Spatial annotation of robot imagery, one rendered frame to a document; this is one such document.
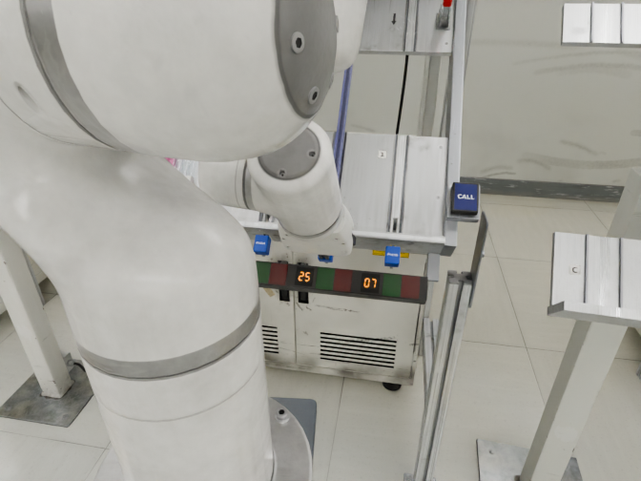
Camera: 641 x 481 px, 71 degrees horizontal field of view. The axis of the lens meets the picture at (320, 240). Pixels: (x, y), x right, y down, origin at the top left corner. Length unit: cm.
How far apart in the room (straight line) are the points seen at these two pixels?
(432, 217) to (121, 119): 62
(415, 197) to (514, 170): 210
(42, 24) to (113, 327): 15
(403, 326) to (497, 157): 173
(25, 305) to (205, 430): 114
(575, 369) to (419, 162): 50
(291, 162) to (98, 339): 24
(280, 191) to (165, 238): 18
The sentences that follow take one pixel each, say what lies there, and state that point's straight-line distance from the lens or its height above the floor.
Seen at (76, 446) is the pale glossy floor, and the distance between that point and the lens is 149.
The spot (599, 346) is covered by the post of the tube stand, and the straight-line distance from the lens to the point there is 98.
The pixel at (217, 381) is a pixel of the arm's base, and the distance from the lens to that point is 30.
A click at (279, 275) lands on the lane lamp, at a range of 76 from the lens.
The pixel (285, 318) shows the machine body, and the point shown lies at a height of 26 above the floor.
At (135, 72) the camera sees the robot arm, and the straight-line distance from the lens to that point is 18.
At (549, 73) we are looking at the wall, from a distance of 275.
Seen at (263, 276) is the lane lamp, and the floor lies 65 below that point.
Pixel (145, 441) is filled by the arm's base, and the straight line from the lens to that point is 33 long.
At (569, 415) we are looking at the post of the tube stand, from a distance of 110.
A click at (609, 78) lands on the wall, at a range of 284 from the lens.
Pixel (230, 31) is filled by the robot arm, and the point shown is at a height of 107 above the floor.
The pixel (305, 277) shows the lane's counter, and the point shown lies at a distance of 75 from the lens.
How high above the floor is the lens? 108
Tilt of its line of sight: 30 degrees down
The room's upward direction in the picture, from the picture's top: straight up
